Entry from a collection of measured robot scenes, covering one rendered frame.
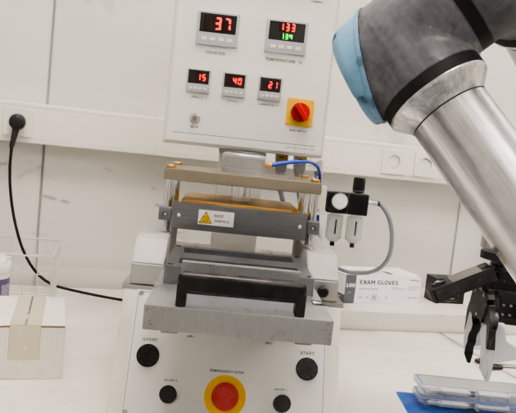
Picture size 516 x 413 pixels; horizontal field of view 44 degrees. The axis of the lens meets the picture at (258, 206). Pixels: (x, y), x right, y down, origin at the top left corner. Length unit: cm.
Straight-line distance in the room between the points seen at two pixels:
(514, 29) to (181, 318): 48
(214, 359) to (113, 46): 97
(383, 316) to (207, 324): 90
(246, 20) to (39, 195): 73
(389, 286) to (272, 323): 96
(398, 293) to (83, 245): 83
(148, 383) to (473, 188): 56
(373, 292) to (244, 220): 66
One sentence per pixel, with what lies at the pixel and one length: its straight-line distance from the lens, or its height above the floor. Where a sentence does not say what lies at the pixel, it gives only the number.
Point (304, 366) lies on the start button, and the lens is 98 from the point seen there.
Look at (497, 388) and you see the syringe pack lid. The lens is 120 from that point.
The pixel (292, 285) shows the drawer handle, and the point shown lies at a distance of 74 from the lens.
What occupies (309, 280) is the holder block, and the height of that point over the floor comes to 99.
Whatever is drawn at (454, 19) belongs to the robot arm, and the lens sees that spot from 68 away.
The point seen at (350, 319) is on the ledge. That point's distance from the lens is 156.
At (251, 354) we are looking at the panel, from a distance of 99.
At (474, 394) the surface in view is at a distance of 117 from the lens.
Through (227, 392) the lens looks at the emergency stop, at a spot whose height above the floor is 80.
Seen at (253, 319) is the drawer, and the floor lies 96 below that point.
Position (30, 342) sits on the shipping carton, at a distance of 110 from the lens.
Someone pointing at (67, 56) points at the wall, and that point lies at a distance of 171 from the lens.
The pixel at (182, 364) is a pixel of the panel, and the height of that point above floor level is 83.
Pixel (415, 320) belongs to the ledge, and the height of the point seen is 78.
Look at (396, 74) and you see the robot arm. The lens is 67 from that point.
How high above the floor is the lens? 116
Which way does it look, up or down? 5 degrees down
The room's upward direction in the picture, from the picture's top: 6 degrees clockwise
